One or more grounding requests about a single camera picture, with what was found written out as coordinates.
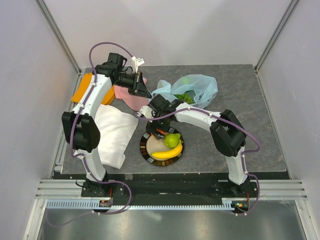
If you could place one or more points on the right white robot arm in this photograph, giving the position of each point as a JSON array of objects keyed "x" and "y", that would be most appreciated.
[{"x": 223, "y": 126}]

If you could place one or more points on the green fake pear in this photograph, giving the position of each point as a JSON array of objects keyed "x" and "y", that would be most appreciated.
[{"x": 171, "y": 140}]

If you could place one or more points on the white folded cloth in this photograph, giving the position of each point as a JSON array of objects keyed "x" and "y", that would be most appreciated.
[{"x": 116, "y": 130}]

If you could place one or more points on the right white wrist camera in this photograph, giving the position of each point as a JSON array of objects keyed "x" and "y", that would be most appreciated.
[{"x": 145, "y": 113}]

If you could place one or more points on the yellow fake banana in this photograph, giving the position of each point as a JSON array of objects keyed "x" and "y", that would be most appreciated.
[{"x": 174, "y": 152}]

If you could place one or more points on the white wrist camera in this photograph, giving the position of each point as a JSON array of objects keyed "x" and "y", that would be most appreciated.
[
  {"x": 135, "y": 63},
  {"x": 145, "y": 113}
]

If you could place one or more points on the light blue plastic bag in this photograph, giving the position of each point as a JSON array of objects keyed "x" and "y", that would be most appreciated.
[{"x": 202, "y": 89}]

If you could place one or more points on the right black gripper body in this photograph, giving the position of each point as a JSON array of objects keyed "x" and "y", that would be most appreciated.
[{"x": 161, "y": 123}]

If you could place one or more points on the green fake apple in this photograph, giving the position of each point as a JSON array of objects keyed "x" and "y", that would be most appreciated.
[{"x": 185, "y": 80}]

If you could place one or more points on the orange folded cloth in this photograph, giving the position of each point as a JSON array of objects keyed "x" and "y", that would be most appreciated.
[{"x": 84, "y": 84}]

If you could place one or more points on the white slotted cable duct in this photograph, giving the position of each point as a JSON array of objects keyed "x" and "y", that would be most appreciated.
[{"x": 95, "y": 204}]

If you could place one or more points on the green fake grapes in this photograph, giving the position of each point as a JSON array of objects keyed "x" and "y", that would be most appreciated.
[{"x": 185, "y": 98}]

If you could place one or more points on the pink baseball cap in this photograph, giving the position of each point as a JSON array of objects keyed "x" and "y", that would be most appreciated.
[{"x": 130, "y": 97}]

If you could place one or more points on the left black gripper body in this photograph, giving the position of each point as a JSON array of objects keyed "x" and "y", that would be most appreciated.
[{"x": 134, "y": 90}]

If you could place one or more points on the dark rimmed beige plate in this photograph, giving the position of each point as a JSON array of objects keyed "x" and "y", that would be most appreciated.
[{"x": 149, "y": 144}]

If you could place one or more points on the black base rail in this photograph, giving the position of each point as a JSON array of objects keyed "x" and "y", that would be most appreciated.
[{"x": 214, "y": 185}]

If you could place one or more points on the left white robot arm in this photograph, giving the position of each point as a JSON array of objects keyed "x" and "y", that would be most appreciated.
[{"x": 80, "y": 129}]

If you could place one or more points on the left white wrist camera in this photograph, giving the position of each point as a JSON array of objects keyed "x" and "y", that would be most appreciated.
[{"x": 135, "y": 63}]

